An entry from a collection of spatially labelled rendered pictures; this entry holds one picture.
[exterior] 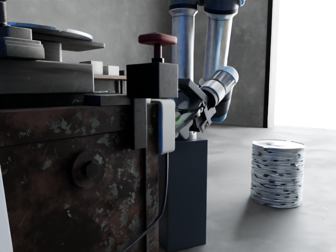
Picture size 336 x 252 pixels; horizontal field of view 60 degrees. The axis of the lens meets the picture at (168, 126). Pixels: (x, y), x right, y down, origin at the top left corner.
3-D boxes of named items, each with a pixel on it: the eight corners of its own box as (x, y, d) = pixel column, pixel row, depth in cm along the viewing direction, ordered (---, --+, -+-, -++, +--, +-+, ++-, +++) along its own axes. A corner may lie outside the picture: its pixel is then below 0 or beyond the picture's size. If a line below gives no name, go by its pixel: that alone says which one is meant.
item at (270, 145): (242, 144, 171) (242, 143, 171) (267, 138, 191) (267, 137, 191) (291, 152, 151) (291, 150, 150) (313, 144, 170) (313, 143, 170)
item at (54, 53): (80, 90, 92) (78, 46, 90) (107, 90, 82) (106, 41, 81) (-8, 90, 73) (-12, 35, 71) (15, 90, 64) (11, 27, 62)
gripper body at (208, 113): (202, 134, 83) (222, 111, 90) (194, 109, 79) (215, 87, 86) (181, 132, 88) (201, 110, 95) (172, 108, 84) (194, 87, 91)
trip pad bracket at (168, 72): (146, 146, 69) (145, 61, 66) (178, 152, 62) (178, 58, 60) (126, 150, 64) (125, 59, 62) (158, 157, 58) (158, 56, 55)
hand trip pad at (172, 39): (158, 74, 64) (158, 39, 63) (179, 73, 60) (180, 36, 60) (135, 73, 59) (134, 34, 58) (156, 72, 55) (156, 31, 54)
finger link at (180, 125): (181, 149, 77) (199, 129, 83) (174, 131, 75) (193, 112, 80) (172, 148, 80) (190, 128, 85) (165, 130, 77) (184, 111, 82)
